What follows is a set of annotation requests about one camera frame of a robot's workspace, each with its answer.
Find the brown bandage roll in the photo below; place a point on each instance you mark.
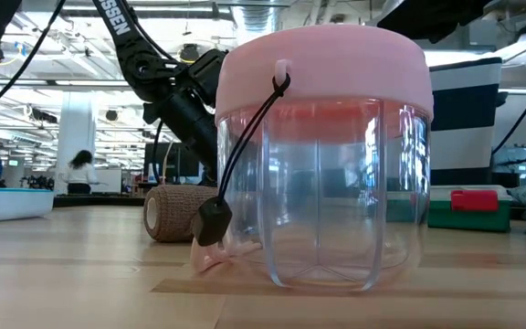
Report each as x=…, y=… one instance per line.
x=176, y=212

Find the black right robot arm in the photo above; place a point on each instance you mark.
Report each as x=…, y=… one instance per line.
x=427, y=18

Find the white column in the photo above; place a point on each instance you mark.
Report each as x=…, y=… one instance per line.
x=76, y=128

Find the clear jar with pink lid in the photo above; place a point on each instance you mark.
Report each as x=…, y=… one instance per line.
x=327, y=59

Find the computer monitor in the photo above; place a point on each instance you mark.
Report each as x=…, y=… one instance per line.
x=518, y=164

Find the green first aid kit box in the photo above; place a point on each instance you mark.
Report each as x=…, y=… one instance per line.
x=473, y=219

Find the black monitor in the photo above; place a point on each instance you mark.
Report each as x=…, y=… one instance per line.
x=185, y=162

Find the navy white-striped fabric basket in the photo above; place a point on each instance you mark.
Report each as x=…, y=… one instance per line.
x=464, y=114

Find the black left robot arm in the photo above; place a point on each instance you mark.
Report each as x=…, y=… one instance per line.
x=185, y=119

